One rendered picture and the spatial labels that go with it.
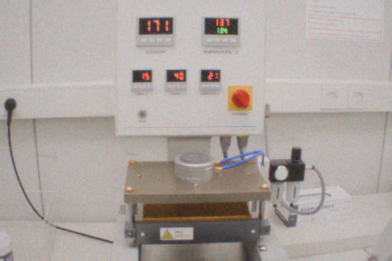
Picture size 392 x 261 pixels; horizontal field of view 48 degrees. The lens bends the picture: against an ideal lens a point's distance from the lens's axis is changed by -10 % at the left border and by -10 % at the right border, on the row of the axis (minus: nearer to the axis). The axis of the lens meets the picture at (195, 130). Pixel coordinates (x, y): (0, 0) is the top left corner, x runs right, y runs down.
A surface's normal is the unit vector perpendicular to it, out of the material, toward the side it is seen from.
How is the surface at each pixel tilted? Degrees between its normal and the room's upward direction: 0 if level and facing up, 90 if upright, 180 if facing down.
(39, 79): 90
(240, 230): 90
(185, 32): 90
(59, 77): 90
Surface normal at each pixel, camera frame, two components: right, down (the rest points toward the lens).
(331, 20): 0.13, 0.26
